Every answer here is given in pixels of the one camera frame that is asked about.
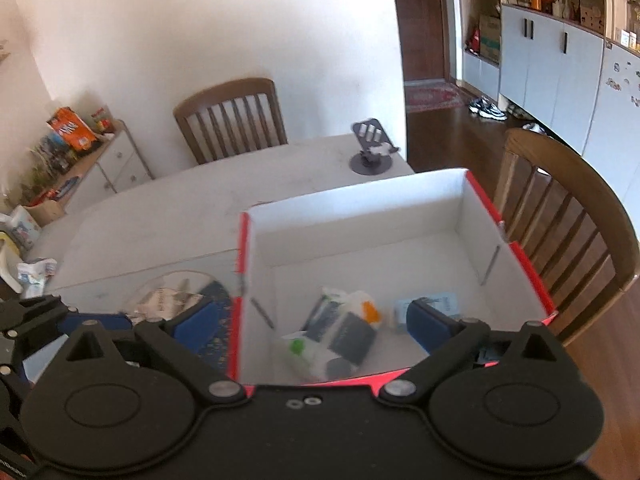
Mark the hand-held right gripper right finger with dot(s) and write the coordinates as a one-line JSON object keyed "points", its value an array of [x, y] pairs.
{"points": [[425, 325]]}

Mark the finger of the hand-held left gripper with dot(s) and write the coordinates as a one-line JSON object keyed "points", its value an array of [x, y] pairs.
{"points": [[95, 322]]}

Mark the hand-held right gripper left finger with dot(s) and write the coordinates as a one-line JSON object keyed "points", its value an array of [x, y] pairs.
{"points": [[192, 322]]}

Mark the light blue small carton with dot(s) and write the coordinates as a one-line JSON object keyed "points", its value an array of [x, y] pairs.
{"points": [[447, 304]]}

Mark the large white snack bag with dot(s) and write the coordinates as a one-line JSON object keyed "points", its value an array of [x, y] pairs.
{"points": [[345, 340]]}

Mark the red and white cardboard box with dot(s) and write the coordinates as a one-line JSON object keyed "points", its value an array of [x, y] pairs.
{"points": [[350, 225]]}

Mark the white marble desktop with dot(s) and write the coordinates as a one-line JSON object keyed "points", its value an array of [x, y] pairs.
{"points": [[175, 210]]}

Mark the dark blue patterned packet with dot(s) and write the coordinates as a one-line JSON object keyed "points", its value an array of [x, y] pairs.
{"points": [[220, 345]]}

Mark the cream yellow appliance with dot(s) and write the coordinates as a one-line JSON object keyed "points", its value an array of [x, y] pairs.
{"points": [[7, 260]]}

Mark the white printed mug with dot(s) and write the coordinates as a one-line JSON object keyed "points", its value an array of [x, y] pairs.
{"points": [[25, 227]]}

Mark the small wooden box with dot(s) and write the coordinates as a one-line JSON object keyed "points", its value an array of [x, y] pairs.
{"points": [[45, 212]]}

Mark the white sideboard with wooden top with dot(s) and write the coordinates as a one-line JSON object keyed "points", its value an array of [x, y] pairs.
{"points": [[120, 160]]}

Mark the dark printed packet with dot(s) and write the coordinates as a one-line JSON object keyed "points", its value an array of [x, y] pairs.
{"points": [[55, 152]]}

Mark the orange snack bag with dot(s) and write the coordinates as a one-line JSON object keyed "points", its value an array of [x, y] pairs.
{"points": [[72, 130]]}

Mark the grey phone stand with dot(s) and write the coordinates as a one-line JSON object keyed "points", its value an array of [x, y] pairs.
{"points": [[370, 132]]}

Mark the red labelled jar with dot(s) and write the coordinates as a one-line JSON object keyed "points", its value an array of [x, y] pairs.
{"points": [[103, 121]]}

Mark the wooden slat-back chair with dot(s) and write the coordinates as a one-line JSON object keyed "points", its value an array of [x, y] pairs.
{"points": [[575, 175], [225, 92]]}

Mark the black and white sneaker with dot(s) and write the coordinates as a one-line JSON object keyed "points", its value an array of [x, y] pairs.
{"points": [[479, 106], [496, 112]]}

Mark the light shoe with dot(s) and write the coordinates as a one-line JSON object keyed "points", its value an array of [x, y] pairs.
{"points": [[535, 128]]}

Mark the red patterned rug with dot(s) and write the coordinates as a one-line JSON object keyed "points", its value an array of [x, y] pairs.
{"points": [[435, 97]]}

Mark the grey low cabinet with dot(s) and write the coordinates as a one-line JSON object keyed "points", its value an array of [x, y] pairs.
{"points": [[480, 77]]}

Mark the grey tall cabinet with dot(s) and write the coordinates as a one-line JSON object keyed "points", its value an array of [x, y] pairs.
{"points": [[545, 75]]}

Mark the red bag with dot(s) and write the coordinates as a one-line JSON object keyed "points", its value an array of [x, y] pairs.
{"points": [[473, 42]]}

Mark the dark brown door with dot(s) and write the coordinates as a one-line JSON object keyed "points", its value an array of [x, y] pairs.
{"points": [[425, 35]]}

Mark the brown cardboard box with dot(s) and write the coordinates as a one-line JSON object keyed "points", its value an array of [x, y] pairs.
{"points": [[490, 37]]}

